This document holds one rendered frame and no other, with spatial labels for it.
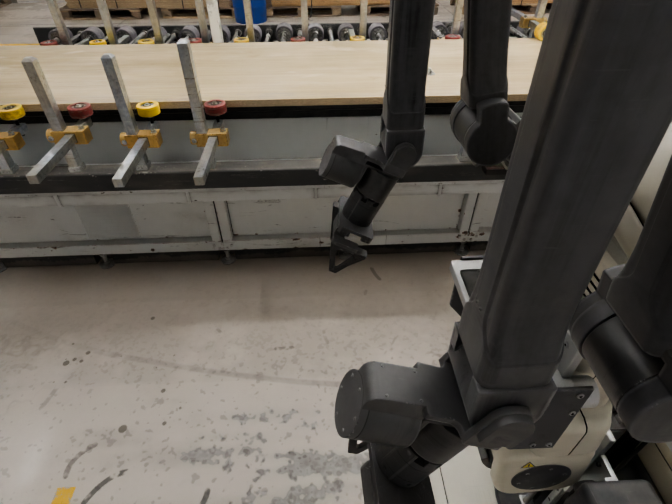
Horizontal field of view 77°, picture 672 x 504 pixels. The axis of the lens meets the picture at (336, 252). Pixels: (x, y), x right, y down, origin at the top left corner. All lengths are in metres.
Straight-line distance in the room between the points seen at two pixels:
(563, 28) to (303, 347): 1.77
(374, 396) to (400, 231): 1.91
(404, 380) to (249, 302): 1.77
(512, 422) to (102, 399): 1.77
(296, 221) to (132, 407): 1.08
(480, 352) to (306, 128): 1.62
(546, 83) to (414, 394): 0.25
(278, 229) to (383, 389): 1.87
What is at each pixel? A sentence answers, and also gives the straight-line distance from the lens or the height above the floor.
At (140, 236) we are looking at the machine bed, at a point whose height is 0.19.
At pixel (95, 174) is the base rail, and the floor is 0.70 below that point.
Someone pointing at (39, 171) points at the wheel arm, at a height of 0.85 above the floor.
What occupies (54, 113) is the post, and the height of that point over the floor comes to 0.93.
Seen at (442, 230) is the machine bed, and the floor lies 0.17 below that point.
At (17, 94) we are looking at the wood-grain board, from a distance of 2.19.
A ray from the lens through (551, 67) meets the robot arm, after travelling 0.23.
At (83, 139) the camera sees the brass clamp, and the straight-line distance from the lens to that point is 1.82.
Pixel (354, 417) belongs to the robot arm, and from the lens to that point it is 0.37.
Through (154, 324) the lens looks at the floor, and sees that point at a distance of 2.15.
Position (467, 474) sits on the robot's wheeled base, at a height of 0.28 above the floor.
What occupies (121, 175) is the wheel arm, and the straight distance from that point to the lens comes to 1.52.
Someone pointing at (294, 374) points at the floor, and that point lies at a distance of 1.83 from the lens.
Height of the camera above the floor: 1.53
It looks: 41 degrees down
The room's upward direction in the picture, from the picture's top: straight up
